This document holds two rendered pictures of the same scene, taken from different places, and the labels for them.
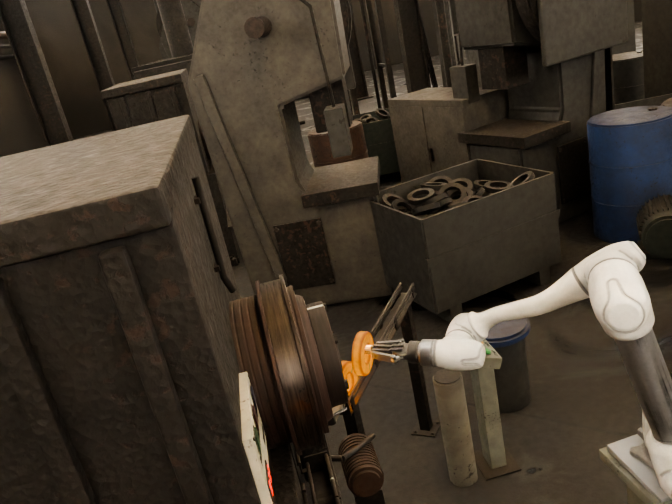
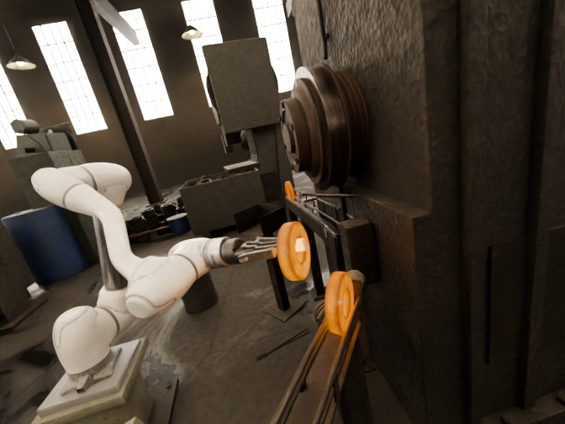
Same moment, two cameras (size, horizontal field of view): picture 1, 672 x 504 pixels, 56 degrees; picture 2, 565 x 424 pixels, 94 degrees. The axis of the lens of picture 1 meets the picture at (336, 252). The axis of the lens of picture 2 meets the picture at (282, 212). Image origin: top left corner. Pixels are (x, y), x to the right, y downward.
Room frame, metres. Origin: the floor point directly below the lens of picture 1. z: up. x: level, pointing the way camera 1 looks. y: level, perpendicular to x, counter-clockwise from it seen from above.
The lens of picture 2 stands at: (2.58, -0.03, 1.15)
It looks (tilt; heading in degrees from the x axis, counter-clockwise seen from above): 17 degrees down; 180
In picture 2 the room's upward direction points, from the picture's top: 13 degrees counter-clockwise
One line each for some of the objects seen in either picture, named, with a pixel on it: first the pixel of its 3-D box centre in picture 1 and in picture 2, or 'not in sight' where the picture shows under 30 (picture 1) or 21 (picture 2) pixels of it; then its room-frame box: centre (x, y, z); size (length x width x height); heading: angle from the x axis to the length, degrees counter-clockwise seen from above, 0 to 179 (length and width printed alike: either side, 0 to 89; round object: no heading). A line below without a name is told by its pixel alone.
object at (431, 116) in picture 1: (450, 152); not in sight; (5.75, -1.24, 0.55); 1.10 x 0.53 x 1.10; 26
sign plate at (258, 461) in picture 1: (255, 437); not in sight; (1.14, 0.25, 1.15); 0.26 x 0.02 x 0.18; 6
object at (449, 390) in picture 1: (455, 428); not in sight; (2.19, -0.33, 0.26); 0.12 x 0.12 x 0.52
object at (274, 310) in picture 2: not in sight; (271, 262); (1.00, -0.17, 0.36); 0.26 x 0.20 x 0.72; 41
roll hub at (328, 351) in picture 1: (327, 352); (293, 136); (1.50, 0.08, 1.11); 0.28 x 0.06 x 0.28; 6
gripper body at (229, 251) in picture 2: (407, 351); (242, 250); (1.87, -0.16, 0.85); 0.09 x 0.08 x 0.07; 66
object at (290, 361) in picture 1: (292, 362); (317, 131); (1.49, 0.18, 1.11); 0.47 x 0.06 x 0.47; 6
